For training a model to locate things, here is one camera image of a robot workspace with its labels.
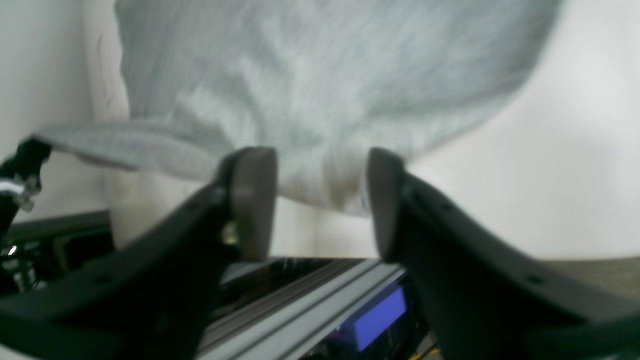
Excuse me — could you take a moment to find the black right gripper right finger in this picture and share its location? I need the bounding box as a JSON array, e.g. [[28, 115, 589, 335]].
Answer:
[[366, 147, 640, 360]]

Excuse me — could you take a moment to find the blue box under table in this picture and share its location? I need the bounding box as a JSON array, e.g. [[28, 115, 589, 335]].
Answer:
[[338, 284, 407, 353]]

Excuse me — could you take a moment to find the grey T-shirt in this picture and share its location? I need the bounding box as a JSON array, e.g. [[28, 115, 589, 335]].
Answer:
[[34, 0, 561, 214]]

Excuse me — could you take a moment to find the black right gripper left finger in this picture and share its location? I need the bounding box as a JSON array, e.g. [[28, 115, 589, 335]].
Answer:
[[1, 146, 278, 360]]

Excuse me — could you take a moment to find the aluminium frame rail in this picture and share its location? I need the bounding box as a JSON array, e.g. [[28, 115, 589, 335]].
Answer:
[[195, 259, 405, 360]]

